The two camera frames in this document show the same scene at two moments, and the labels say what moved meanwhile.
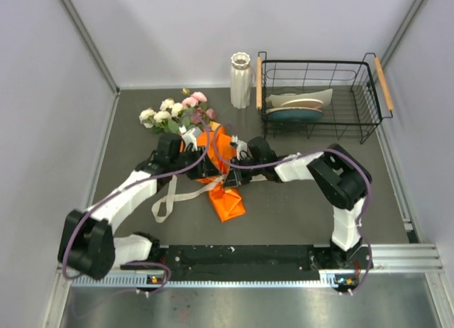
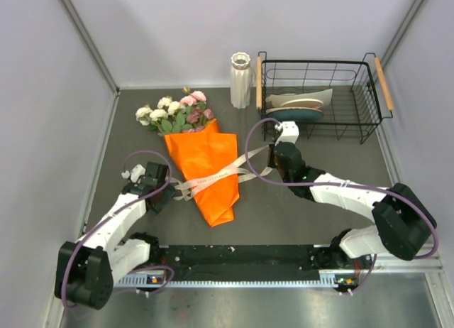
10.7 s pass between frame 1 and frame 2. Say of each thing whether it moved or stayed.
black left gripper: moved
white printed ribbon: moved
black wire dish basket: stayed
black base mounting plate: stayed
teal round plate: stayed
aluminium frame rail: stayed
